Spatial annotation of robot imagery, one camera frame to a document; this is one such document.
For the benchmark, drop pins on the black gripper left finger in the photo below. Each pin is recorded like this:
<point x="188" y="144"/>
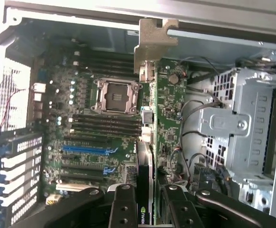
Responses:
<point x="124" y="209"/>

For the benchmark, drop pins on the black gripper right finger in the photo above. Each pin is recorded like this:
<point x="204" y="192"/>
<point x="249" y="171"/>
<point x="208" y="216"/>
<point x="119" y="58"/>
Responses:
<point x="183" y="213"/>

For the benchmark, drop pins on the silver chipset heatsink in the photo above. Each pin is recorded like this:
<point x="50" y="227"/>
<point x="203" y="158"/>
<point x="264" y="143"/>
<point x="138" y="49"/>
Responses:
<point x="131" y="173"/>

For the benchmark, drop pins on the white expansion slot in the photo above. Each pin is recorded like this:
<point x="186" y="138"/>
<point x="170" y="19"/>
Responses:
<point x="76" y="187"/>

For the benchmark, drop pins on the long black expansion slot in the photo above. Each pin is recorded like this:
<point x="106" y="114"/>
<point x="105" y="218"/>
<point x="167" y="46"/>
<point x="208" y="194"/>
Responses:
<point x="85" y="139"/>
<point x="80" y="178"/>
<point x="80" y="166"/>

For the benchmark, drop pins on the green motherboard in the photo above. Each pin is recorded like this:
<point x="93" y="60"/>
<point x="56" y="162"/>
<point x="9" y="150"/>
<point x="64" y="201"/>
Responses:
<point x="92" y="156"/>

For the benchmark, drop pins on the blue expansion slot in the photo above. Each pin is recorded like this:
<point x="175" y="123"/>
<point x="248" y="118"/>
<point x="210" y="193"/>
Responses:
<point x="85" y="149"/>

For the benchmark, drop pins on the short black expansion slot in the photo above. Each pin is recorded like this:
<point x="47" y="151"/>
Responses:
<point x="71" y="158"/>

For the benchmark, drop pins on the RAM slot white latches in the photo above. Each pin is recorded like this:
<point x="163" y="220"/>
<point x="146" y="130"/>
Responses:
<point x="104" y="54"/>
<point x="104" y="133"/>
<point x="104" y="121"/>
<point x="104" y="65"/>

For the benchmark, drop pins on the RAM slot black latches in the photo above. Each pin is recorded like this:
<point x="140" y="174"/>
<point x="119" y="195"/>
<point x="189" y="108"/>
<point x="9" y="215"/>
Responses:
<point x="104" y="60"/>
<point x="107" y="70"/>
<point x="104" y="116"/>
<point x="104" y="127"/>

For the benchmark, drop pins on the silver perforated drive cage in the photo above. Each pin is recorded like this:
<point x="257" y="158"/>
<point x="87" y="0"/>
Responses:
<point x="247" y="142"/>

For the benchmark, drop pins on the metal CPU socket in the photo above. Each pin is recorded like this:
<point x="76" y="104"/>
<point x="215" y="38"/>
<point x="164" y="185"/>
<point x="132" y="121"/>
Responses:
<point x="116" y="97"/>

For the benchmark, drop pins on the coin cell battery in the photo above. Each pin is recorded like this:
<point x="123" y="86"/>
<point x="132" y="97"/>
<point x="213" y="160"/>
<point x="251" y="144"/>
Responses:
<point x="174" y="78"/>

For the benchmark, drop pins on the open black PC case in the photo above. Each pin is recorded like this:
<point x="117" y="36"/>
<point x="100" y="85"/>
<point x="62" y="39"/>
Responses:
<point x="247" y="23"/>

